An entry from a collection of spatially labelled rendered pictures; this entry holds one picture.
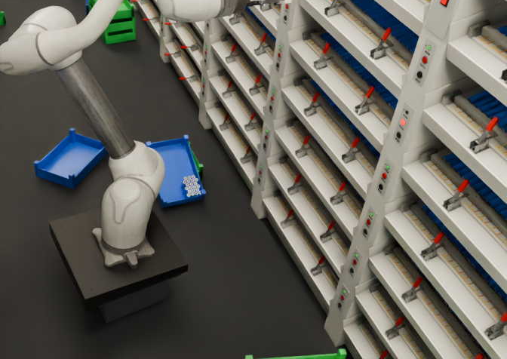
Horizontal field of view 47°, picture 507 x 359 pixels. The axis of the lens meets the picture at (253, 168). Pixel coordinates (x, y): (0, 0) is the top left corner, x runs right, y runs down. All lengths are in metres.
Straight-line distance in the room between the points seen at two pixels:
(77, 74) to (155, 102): 1.37
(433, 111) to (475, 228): 0.31
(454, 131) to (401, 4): 0.36
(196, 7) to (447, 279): 0.98
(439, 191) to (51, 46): 1.14
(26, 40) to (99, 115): 0.38
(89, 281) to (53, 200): 0.75
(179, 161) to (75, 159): 0.51
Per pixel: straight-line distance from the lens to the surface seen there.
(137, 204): 1.99
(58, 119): 3.23
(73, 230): 2.25
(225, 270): 2.46
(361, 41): 1.80
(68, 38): 1.76
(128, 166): 2.12
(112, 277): 2.10
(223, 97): 2.83
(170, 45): 3.61
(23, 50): 1.83
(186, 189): 2.67
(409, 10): 1.59
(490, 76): 1.39
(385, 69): 1.69
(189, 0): 1.56
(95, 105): 2.05
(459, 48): 1.46
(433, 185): 1.64
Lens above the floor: 1.89
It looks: 40 degrees down
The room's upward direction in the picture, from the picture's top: 9 degrees clockwise
